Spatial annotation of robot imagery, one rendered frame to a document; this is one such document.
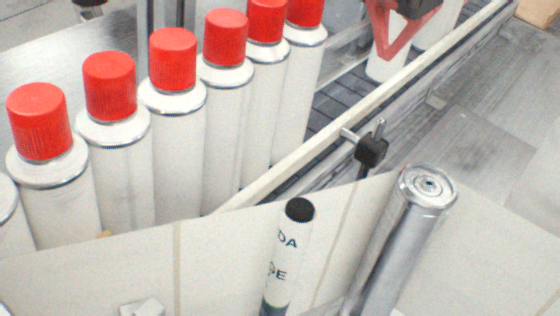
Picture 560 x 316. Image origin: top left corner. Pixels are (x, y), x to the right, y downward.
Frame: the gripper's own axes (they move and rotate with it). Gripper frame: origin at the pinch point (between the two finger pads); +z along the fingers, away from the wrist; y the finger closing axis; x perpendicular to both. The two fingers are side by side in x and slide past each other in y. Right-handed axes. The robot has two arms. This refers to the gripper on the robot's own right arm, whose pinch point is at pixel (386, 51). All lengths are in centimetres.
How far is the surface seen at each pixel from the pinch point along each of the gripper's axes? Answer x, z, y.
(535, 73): -12, 19, 54
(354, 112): 2.1, 10.2, 1.7
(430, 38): 4.2, 11.2, 30.1
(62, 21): 191, 103, 74
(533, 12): -3, 19, 85
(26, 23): 201, 103, 60
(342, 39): 9.0, 5.8, 8.0
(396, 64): 3.7, 10.1, 15.9
